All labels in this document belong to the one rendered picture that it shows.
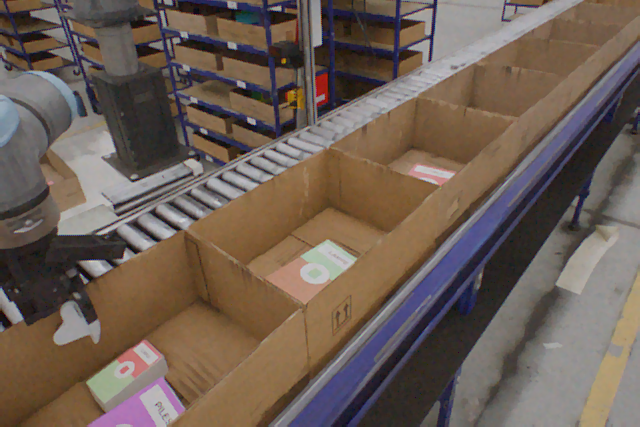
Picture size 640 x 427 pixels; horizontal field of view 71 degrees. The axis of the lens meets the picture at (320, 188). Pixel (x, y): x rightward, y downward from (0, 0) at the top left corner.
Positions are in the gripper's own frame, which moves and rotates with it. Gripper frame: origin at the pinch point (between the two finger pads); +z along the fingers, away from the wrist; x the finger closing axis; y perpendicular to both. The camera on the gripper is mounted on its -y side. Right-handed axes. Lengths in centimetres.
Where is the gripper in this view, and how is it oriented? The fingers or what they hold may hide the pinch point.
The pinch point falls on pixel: (89, 324)
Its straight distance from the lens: 81.8
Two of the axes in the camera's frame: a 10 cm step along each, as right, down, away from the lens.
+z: 0.4, 8.4, 5.4
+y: -6.6, 4.3, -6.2
